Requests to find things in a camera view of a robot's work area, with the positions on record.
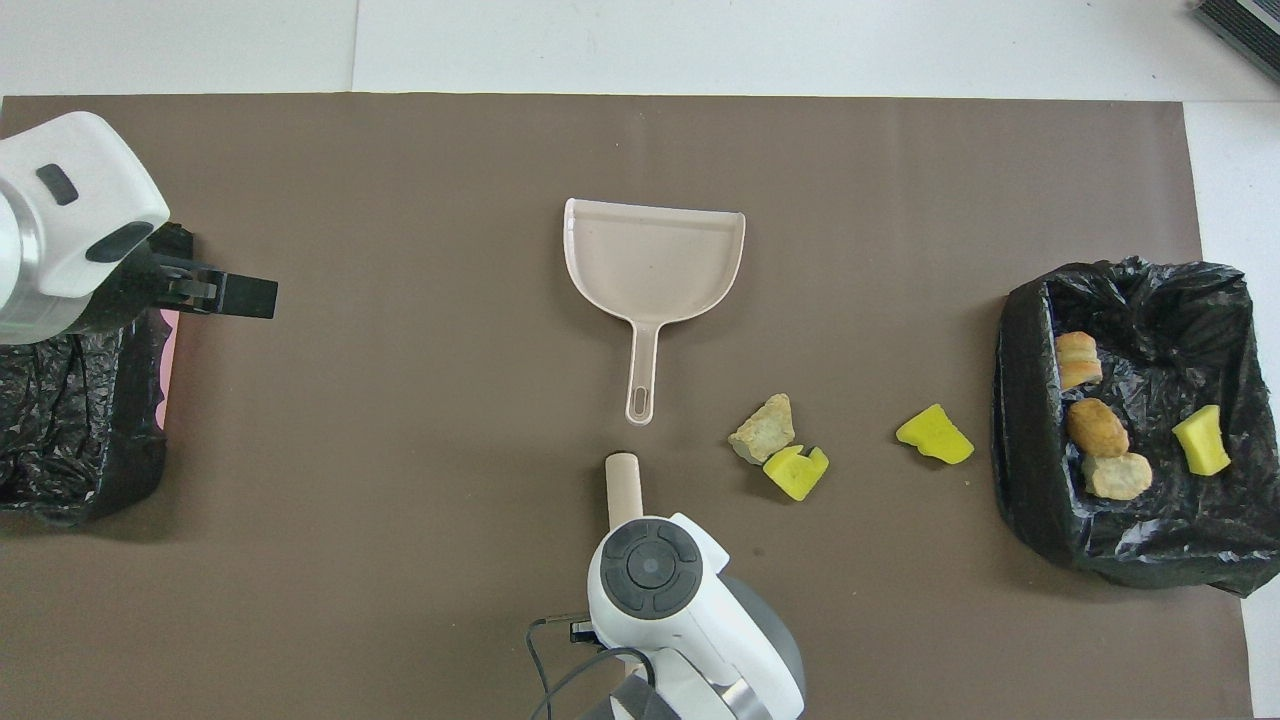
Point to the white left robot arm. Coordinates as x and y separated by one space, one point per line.
70 220

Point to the notched yellow sponge piece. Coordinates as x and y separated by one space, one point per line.
795 475

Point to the brown bread roll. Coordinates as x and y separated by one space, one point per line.
1096 427

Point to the beige brush with black bristles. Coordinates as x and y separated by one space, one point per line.
624 490

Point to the dark grey ribbed device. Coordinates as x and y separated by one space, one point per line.
1245 22

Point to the pale round bread piece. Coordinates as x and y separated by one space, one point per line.
1118 476

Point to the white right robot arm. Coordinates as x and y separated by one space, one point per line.
680 620

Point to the small yellow sponge wedge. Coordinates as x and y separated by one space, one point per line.
1200 442

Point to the beige plastic dustpan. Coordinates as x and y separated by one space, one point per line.
655 265

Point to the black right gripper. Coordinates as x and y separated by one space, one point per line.
583 631

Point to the bin lined with black bag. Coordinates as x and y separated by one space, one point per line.
1150 540

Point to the wavy yellow sponge piece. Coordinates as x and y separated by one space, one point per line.
935 437

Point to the orange croissant piece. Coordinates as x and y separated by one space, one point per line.
1078 358

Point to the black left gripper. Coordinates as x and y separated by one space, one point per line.
160 285

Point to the pale beige bread chunk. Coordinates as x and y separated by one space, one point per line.
763 430

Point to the brown table mat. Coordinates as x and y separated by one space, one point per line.
400 550

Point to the pink bin with black bag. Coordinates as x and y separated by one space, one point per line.
70 430

